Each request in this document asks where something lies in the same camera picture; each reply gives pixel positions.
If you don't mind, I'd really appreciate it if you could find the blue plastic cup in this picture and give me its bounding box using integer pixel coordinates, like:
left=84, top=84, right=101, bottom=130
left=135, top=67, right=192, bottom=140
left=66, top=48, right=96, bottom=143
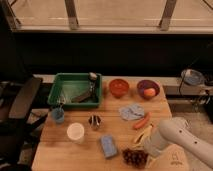
left=51, top=107, right=64, bottom=124

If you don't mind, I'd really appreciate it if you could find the orange fruit in bowl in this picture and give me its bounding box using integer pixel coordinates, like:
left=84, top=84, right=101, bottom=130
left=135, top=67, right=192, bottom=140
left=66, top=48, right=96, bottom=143
left=144, top=88, right=156, bottom=98

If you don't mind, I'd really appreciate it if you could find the grey plate with blue item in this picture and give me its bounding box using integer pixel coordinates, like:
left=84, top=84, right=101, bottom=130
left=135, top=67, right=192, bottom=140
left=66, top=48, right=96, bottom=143
left=181, top=69, right=204, bottom=86

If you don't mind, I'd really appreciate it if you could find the white paper cup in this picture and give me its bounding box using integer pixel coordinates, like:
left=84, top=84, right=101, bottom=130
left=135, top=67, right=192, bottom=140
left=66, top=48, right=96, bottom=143
left=67, top=123, right=85, bottom=144

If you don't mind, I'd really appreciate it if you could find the dark spatula in bin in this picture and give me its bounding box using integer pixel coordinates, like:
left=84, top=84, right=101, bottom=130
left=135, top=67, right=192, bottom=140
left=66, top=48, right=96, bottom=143
left=72, top=81, right=97, bottom=103

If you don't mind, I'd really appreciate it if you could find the purple bowl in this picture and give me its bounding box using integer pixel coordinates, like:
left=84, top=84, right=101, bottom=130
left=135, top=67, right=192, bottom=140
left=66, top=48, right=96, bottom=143
left=137, top=80, right=160, bottom=100

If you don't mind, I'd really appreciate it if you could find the dark red grape bunch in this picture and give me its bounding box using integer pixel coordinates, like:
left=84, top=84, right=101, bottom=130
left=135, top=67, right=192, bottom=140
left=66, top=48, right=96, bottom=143
left=122, top=148, right=148, bottom=168

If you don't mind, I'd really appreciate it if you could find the black office chair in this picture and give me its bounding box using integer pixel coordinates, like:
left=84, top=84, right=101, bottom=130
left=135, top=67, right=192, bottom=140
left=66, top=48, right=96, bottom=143
left=0, top=77, right=47, bottom=165

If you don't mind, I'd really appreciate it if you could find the light blue cloth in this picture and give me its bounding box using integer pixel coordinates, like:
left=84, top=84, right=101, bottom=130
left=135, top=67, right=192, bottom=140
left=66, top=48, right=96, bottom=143
left=119, top=103, right=145, bottom=121

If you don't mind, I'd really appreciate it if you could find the green plastic bin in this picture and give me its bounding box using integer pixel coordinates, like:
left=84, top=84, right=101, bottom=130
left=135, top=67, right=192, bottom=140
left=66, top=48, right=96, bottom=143
left=48, top=73, right=102, bottom=109

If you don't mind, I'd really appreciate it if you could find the blue sponge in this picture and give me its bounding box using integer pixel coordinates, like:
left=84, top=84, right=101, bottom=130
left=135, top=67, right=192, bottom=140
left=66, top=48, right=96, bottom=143
left=100, top=135, right=117, bottom=158

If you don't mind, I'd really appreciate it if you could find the orange bowl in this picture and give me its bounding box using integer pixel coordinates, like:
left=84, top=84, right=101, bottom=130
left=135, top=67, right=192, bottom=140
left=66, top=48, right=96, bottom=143
left=109, top=79, right=129, bottom=98

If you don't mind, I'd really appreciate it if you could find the yellow banana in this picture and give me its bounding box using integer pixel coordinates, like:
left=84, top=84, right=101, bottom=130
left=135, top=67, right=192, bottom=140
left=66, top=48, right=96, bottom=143
left=133, top=124, right=153, bottom=144

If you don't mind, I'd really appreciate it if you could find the orange carrot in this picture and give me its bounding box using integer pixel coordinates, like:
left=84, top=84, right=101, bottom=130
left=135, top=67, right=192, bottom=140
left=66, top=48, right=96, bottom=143
left=133, top=113, right=150, bottom=129

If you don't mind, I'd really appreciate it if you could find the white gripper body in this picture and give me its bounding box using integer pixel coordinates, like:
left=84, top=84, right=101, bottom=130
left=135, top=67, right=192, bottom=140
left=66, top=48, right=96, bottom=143
left=144, top=129, right=169, bottom=158

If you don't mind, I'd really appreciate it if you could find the small metal cup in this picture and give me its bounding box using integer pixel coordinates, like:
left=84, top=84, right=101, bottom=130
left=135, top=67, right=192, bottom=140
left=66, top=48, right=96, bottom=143
left=88, top=115, right=101, bottom=130

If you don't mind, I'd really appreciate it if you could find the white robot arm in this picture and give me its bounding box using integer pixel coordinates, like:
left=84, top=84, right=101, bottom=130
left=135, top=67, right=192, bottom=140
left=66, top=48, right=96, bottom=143
left=143, top=117, right=213, bottom=169

